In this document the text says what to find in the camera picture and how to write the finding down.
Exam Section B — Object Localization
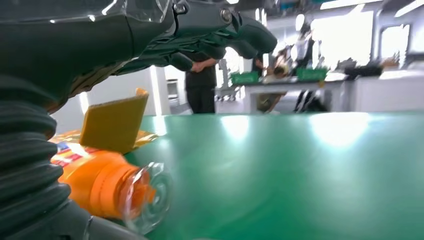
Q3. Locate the yellow wrapped cardboard box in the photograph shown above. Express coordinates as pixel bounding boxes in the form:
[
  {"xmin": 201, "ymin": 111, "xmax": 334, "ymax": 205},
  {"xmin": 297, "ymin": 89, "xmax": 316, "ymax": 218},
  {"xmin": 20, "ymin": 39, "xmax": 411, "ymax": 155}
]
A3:
[{"xmin": 49, "ymin": 87, "xmax": 160, "ymax": 156}]

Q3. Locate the orange plastic bottle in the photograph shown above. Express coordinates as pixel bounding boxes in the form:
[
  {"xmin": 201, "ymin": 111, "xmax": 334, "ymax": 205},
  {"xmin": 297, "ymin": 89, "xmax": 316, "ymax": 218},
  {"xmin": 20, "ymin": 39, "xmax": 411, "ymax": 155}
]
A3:
[{"xmin": 49, "ymin": 142, "xmax": 174, "ymax": 235}]

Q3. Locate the green crate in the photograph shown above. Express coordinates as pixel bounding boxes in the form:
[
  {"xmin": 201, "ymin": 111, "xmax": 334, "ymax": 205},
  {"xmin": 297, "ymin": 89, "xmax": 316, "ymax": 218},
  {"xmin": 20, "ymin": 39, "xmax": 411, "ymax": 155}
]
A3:
[
  {"xmin": 295, "ymin": 67, "xmax": 329, "ymax": 82},
  {"xmin": 230, "ymin": 71, "xmax": 260, "ymax": 85}
]

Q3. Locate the white table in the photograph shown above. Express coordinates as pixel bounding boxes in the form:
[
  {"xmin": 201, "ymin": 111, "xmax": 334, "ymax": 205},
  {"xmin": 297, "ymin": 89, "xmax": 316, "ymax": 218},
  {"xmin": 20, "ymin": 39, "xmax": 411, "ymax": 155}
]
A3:
[{"xmin": 215, "ymin": 79, "xmax": 345, "ymax": 114}]

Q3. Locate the green table mat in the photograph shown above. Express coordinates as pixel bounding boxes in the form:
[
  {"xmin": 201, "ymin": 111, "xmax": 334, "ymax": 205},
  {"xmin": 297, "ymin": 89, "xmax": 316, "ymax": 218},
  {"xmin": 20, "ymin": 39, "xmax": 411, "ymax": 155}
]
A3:
[{"xmin": 122, "ymin": 110, "xmax": 424, "ymax": 240}]

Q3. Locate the white counter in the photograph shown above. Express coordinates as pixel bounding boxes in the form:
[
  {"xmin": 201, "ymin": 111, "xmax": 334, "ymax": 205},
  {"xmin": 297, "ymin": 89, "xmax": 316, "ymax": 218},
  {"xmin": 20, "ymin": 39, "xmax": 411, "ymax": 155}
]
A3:
[{"xmin": 344, "ymin": 68, "xmax": 424, "ymax": 113}]

